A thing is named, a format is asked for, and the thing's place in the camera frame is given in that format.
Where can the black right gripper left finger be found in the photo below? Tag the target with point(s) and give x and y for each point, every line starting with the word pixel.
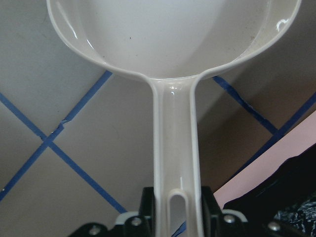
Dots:
pixel 147 206

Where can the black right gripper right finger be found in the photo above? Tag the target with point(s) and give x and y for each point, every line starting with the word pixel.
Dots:
pixel 210 207

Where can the white plastic dustpan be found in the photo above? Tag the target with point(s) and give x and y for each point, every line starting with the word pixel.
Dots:
pixel 172 45

